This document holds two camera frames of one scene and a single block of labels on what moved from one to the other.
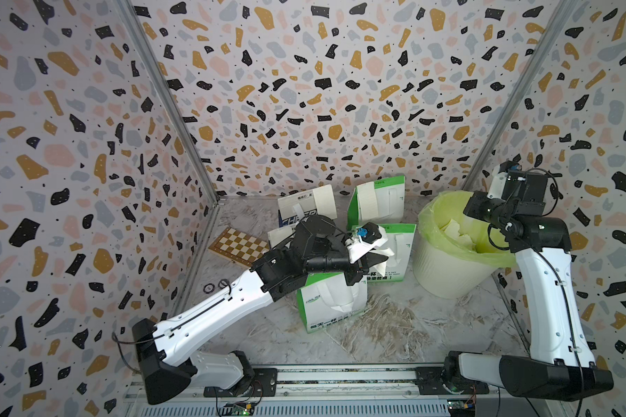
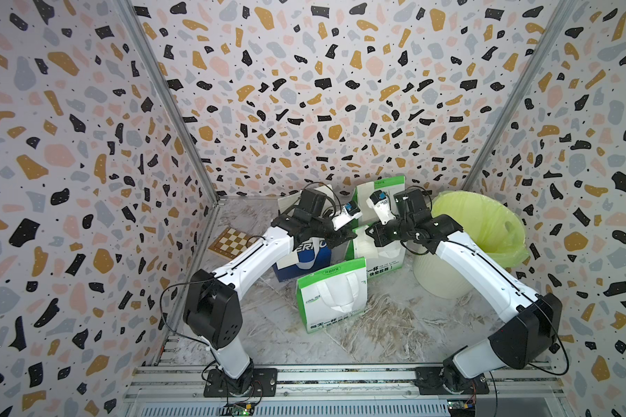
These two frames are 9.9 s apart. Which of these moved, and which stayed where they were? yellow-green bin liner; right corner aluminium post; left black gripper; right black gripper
Moved: right black gripper; left black gripper
Stayed: right corner aluminium post; yellow-green bin liner
